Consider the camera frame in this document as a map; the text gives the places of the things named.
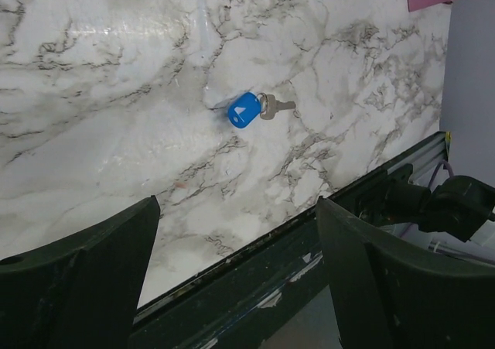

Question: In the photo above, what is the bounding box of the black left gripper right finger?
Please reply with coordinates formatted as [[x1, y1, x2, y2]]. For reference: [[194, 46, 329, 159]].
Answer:
[[316, 198, 494, 348]]

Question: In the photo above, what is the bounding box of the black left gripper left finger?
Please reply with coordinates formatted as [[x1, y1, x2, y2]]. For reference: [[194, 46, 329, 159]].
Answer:
[[1, 197, 160, 348]]

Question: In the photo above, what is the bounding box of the silver metal key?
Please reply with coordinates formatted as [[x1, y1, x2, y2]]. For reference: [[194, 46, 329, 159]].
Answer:
[[260, 94, 296, 121]]

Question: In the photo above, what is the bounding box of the blue plastic key tag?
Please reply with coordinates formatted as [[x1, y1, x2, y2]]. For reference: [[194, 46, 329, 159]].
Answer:
[[227, 92, 262, 128]]

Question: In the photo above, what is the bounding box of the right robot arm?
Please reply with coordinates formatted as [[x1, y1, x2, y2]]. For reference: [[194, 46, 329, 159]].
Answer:
[[375, 161, 494, 261]]

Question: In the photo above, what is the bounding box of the black table edge frame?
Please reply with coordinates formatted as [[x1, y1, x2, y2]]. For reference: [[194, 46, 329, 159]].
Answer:
[[129, 130, 453, 349]]

